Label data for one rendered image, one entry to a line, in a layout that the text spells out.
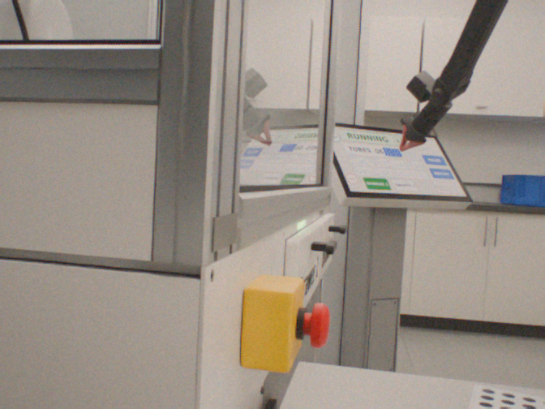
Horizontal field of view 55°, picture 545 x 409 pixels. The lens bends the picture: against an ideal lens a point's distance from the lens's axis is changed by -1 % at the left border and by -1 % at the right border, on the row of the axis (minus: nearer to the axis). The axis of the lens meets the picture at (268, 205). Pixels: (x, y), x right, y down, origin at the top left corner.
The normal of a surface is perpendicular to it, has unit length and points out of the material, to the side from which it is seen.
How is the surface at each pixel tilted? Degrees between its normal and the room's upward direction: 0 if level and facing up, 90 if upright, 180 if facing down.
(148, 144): 90
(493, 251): 90
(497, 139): 90
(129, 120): 90
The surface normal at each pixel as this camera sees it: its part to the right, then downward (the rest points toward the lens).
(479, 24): -0.77, 0.54
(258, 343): -0.19, 0.04
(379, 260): 0.44, 0.07
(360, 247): -0.89, -0.03
